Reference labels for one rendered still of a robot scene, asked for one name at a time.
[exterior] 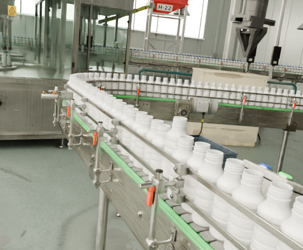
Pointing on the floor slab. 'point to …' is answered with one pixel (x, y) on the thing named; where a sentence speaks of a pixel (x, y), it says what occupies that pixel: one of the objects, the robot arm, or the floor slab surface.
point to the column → (228, 49)
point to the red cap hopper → (169, 7)
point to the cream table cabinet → (240, 131)
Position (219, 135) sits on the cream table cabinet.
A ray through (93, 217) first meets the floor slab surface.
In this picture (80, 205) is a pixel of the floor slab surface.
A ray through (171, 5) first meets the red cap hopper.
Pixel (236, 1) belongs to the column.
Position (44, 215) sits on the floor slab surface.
